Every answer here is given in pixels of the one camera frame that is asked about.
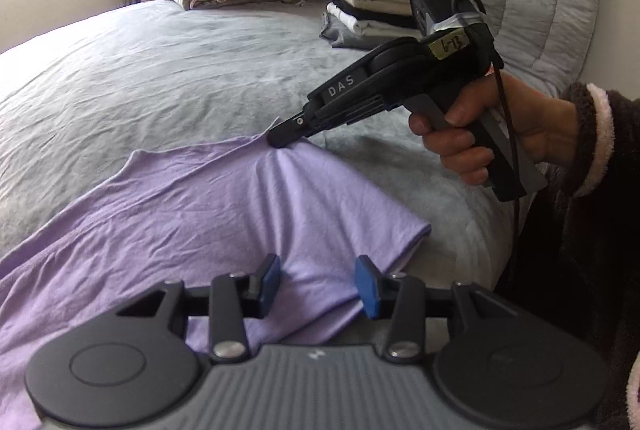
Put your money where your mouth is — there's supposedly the lilac purple garment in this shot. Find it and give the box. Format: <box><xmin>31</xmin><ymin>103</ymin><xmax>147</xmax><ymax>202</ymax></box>
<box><xmin>1</xmin><ymin>135</ymin><xmax>431</xmax><ymax>429</ymax></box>

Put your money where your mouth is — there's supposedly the person's right hand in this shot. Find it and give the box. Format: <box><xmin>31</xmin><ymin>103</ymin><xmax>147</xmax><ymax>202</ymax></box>
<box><xmin>409</xmin><ymin>71</ymin><xmax>578</xmax><ymax>186</ymax></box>

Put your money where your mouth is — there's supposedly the folded black garment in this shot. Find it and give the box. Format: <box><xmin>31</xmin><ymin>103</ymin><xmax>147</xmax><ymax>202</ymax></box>
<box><xmin>331</xmin><ymin>0</ymin><xmax>419</xmax><ymax>30</ymax></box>

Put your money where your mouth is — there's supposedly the folded grey garment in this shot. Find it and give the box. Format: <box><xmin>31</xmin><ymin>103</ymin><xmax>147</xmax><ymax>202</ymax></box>
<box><xmin>319</xmin><ymin>14</ymin><xmax>392</xmax><ymax>50</ymax></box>

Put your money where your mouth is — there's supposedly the folded white garment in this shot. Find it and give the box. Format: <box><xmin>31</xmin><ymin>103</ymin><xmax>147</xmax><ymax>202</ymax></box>
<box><xmin>326</xmin><ymin>3</ymin><xmax>423</xmax><ymax>38</ymax></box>

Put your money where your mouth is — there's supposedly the dark fuzzy right sleeve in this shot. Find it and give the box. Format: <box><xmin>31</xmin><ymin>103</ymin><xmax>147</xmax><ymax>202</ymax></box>
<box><xmin>496</xmin><ymin>83</ymin><xmax>639</xmax><ymax>429</ymax></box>

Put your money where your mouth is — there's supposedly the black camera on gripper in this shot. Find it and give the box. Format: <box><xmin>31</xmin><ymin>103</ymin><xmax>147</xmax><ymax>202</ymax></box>
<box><xmin>410</xmin><ymin>0</ymin><xmax>486</xmax><ymax>36</ymax></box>

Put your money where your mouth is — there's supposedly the black cable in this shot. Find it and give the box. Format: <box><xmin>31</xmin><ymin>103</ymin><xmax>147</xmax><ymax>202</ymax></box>
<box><xmin>449</xmin><ymin>0</ymin><xmax>522</xmax><ymax>241</ymax></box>

